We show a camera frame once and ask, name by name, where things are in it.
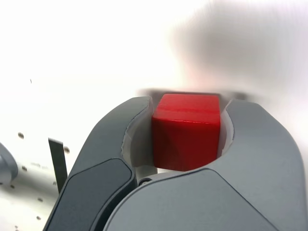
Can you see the black tape strip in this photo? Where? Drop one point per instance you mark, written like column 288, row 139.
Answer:
column 57, row 163

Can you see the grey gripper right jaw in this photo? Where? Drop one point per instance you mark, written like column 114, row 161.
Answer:
column 216, row 204

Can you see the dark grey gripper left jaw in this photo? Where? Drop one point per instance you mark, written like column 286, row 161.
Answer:
column 96, row 168

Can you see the red cube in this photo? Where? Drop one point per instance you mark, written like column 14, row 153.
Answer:
column 185, row 134

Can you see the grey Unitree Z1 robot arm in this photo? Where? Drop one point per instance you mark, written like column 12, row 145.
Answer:
column 6, row 166

